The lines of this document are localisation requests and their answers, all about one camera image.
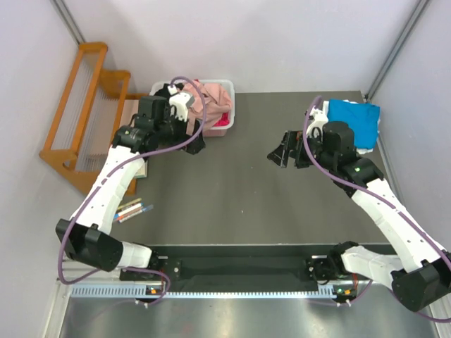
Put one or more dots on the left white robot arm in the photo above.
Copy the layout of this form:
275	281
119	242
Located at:
86	238

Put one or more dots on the pink t shirt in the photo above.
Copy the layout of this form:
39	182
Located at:
211	102

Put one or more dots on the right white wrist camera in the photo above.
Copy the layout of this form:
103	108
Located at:
317	119

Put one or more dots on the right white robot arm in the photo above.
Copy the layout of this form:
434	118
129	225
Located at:
418	273

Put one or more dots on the blue folded t shirt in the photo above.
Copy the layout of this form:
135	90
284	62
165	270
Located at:
354	121

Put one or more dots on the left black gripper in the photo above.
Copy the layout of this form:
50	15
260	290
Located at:
188	139

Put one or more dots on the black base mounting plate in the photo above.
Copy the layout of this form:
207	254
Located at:
246	268

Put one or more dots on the white plastic laundry basket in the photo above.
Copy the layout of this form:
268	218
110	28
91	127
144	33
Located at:
225	105

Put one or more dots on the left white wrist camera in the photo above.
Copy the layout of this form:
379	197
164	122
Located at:
179	102

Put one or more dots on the magenta t shirt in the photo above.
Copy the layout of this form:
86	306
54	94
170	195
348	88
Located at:
223	121

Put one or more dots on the black t shirt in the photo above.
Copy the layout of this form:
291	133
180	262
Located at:
164	91

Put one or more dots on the bundle of marker pens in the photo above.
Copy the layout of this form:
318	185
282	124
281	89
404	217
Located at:
130	209

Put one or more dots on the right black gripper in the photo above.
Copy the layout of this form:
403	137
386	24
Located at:
295	141

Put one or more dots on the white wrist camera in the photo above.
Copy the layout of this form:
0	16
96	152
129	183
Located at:
179	102
317	119

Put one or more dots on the white folded t shirt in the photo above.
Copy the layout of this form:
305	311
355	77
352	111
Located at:
363	149

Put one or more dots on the orange wooden rack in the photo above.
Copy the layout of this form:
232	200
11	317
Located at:
92	107

